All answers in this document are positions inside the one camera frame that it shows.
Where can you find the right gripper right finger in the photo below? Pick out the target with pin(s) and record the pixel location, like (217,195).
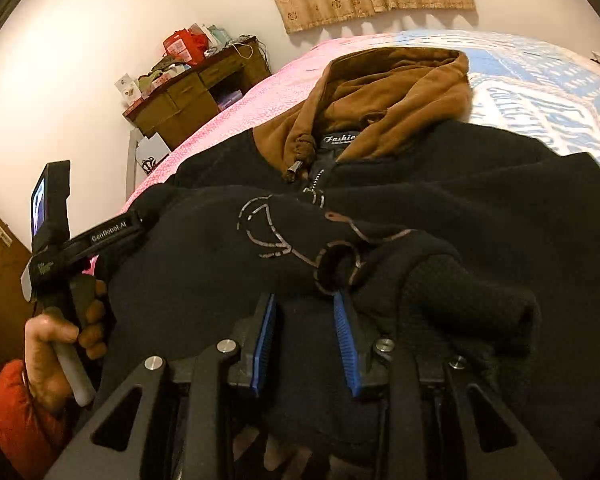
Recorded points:
(436,419)

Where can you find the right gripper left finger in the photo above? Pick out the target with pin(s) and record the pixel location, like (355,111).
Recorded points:
(178,420)

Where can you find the black hooded zip jacket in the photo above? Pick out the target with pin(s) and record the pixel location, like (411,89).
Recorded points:
(181,286)

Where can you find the red jacket sleeve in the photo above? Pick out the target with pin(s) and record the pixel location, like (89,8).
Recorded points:
(31,438)

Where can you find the white printed paper bag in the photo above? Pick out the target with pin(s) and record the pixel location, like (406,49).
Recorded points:
(150,152)

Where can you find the white card box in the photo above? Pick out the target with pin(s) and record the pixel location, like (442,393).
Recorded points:
(128,88)

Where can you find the brown wooden desk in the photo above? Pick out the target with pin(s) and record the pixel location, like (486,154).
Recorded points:
(184,104)

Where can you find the red gift box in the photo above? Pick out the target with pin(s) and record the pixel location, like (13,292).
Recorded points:
(186,47)

